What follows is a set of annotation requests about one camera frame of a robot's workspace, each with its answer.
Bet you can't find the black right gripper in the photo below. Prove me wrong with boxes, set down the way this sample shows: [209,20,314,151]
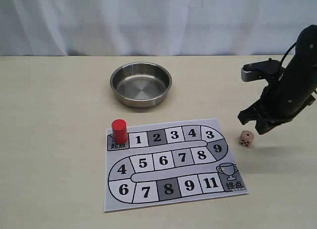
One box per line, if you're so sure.
[237,54,317,135]

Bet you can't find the wooden die black dots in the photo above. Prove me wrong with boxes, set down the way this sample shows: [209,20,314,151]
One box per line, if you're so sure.
[239,130,254,148]

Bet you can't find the red cylinder game piece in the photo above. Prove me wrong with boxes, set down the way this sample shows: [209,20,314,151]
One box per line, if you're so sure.
[111,119,128,144]

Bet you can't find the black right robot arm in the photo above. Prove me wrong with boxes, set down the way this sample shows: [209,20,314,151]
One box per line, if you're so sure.
[237,25,317,135]

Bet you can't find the printed paper game board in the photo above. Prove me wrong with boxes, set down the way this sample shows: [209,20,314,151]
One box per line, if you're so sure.
[104,118,248,213]

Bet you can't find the round stainless steel bowl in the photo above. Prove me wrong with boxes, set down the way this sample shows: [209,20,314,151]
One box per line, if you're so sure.
[109,62,172,108]

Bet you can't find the white backdrop curtain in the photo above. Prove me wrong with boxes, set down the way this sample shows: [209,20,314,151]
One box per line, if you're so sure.
[0,0,317,56]

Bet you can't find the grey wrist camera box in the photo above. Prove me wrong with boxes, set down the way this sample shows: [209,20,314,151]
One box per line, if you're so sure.
[241,58,280,83]

